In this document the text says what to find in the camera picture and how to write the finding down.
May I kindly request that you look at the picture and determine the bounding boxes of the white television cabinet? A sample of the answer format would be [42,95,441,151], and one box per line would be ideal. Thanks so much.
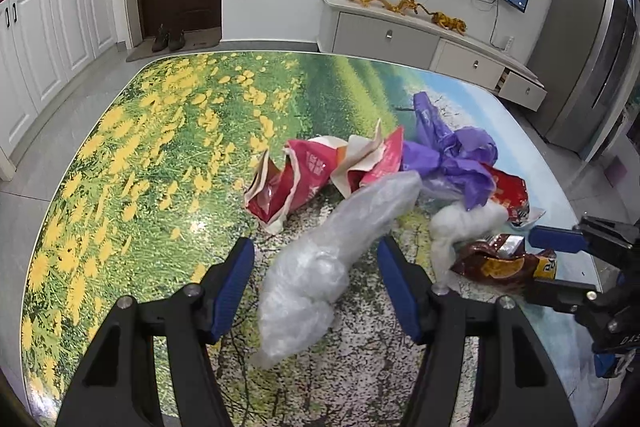
[317,0,548,112]

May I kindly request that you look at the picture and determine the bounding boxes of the landscape print table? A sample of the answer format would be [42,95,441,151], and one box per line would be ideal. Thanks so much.
[20,51,608,427]

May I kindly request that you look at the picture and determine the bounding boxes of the grey refrigerator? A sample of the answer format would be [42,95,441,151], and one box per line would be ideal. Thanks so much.
[525,0,640,162]

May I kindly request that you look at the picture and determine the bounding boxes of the torn red white paper wrapper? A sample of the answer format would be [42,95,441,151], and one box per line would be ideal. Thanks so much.
[331,119,406,198]

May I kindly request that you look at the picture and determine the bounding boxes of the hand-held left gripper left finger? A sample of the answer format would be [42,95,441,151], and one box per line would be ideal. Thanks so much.
[55,237,256,427]

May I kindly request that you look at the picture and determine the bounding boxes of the clear plastic bag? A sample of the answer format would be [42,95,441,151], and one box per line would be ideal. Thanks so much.
[250,170,422,370]

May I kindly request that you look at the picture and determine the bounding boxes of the purple plastic bag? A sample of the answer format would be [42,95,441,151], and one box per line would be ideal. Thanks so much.
[400,91,501,212]

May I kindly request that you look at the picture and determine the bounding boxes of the large red white paper bag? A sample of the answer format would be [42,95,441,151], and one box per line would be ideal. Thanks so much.
[244,136,351,235]

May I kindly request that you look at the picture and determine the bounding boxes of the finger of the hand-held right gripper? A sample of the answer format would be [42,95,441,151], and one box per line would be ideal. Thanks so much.
[524,278,621,333]
[528,216,640,264]

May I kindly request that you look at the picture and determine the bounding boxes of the grey doormat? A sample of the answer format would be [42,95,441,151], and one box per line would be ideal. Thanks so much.
[125,37,222,62]

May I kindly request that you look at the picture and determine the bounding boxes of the white wall cupboards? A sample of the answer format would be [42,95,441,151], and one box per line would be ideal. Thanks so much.
[0,0,118,182]

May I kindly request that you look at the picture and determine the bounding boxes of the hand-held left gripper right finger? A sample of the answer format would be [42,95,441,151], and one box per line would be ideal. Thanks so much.
[377,235,578,427]

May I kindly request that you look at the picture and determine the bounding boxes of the white plastic bag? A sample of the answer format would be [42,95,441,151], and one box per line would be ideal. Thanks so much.
[429,201,508,285]

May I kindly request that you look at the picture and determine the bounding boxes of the golden tiger figurine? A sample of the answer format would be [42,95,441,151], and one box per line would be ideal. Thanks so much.
[431,12,467,36]

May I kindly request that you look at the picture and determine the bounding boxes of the red snack packet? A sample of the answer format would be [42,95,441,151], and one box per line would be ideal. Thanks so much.
[487,163,547,229]

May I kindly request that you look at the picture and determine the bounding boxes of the brown snack packet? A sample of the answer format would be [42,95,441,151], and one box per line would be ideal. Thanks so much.
[449,233,558,295]

